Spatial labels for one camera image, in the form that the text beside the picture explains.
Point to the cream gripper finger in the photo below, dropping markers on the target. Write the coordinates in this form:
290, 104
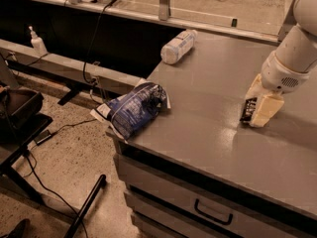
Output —
256, 88
268, 104

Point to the black rxbar chocolate bar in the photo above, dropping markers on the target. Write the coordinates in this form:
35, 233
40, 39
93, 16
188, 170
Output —
248, 110

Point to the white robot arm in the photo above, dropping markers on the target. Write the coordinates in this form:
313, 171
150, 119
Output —
285, 69

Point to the blue chip bag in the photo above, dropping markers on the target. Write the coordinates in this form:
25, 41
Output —
129, 113

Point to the clear plastic water bottle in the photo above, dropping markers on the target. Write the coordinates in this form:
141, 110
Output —
176, 48

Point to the white pump sanitizer bottle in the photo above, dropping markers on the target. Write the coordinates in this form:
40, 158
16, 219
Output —
38, 43

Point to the black shoe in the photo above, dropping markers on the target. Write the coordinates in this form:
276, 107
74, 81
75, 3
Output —
21, 230

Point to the grey drawer with black handle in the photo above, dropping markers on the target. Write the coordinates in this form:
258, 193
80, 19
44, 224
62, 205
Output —
172, 207

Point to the grey metal rail beam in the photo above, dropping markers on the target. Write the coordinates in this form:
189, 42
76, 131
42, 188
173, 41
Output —
107, 79

